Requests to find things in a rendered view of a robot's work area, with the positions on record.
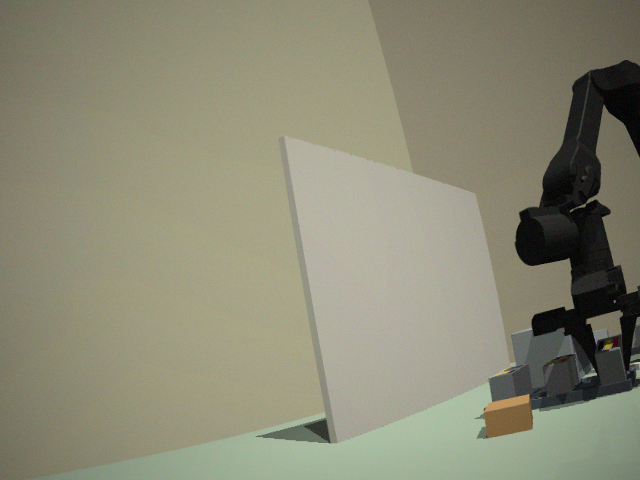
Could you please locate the tan cardboard box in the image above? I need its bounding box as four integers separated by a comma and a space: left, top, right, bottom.
484, 395, 533, 439

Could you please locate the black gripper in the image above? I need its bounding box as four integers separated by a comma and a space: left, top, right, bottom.
532, 249, 640, 378

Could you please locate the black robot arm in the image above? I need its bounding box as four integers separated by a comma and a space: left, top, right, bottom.
515, 60, 640, 318

